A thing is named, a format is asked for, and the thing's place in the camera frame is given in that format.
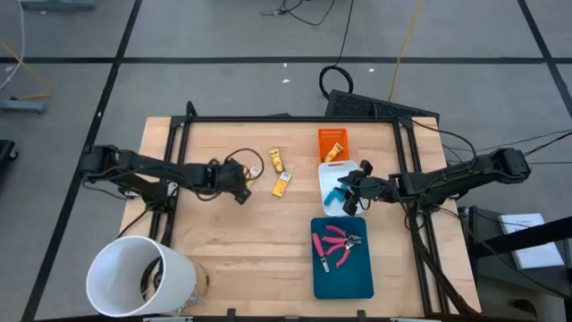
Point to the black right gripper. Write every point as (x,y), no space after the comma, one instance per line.
(373,188)

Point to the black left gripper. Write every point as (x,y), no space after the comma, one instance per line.
(230,176)

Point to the teal stapler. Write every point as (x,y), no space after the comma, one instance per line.
(342,192)
(331,198)

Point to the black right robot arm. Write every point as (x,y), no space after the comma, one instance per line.
(469,172)

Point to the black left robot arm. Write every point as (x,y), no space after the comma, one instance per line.
(147,167)

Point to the white plastic tray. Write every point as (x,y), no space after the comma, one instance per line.
(330,172)

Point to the orange plastic tray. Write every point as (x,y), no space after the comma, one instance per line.
(333,138)

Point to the black perforated case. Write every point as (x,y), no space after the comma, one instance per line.
(380,105)

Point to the teal plastic tray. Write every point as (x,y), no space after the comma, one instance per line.
(344,282)

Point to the white bucket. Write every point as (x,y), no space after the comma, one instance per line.
(120,277)

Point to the black cart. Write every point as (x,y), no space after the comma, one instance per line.
(491,277)

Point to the white booklet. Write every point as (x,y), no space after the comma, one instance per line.
(529,241)

